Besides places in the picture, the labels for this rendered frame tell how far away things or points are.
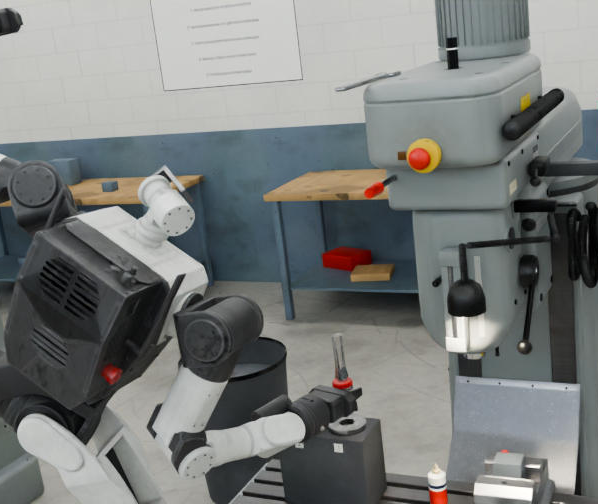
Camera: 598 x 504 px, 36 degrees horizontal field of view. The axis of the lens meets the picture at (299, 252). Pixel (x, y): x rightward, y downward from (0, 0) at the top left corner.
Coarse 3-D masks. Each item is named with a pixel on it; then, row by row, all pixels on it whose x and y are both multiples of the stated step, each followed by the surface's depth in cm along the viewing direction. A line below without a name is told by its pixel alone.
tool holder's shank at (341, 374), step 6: (336, 336) 206; (336, 342) 206; (342, 342) 206; (336, 348) 206; (342, 348) 206; (336, 354) 207; (342, 354) 207; (336, 360) 207; (342, 360) 207; (336, 366) 208; (342, 366) 207; (336, 372) 208; (342, 372) 207; (336, 378) 208; (342, 378) 208
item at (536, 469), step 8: (488, 456) 207; (488, 464) 205; (528, 464) 202; (536, 464) 201; (544, 464) 209; (488, 472) 205; (528, 472) 201; (536, 472) 201; (544, 472) 207; (536, 480) 201; (544, 480) 207; (552, 480) 212; (544, 488) 207; (552, 488) 209; (536, 496) 197; (544, 496) 205; (552, 496) 208
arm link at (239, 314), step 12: (228, 300) 164; (240, 300) 165; (216, 312) 157; (228, 312) 158; (240, 312) 161; (252, 312) 164; (240, 324) 159; (252, 324) 163; (240, 336) 158; (252, 336) 164; (240, 348) 163; (228, 360) 162; (192, 372) 163; (204, 372) 162; (216, 372) 162; (228, 372) 164
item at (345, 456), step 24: (336, 432) 209; (360, 432) 209; (288, 456) 215; (312, 456) 212; (336, 456) 209; (360, 456) 206; (288, 480) 217; (312, 480) 214; (336, 480) 211; (360, 480) 208; (384, 480) 218
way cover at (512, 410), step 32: (480, 384) 237; (512, 384) 233; (544, 384) 230; (576, 384) 227; (480, 416) 235; (512, 416) 232; (544, 416) 229; (576, 416) 225; (480, 448) 233; (512, 448) 230; (544, 448) 227; (576, 448) 224
